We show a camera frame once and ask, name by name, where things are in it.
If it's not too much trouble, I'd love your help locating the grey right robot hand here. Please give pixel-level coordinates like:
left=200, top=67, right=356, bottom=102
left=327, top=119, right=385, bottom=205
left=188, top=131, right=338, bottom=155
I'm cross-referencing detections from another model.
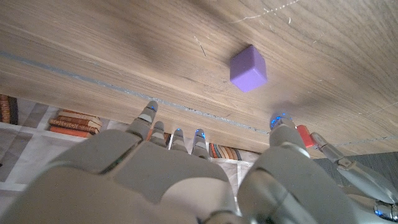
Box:
left=0, top=100, right=358, bottom=224

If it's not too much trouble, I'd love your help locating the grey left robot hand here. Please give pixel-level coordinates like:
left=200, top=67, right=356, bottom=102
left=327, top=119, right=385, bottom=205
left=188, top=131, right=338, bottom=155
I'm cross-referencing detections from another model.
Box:
left=310, top=131, right=398, bottom=224

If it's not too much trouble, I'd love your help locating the red magnetic cube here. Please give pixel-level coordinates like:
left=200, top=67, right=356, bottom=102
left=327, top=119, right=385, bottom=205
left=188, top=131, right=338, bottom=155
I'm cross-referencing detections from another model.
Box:
left=296, top=124, right=317, bottom=149

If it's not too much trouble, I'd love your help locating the purple magnetic cube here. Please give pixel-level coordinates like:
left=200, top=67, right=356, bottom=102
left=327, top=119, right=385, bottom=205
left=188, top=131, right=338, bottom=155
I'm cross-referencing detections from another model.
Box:
left=229, top=44, right=268, bottom=93

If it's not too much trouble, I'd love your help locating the printed bookshelf backdrop cloth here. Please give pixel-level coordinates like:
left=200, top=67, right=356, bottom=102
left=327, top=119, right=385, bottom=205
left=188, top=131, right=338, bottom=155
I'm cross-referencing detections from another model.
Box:
left=0, top=94, right=262, bottom=215

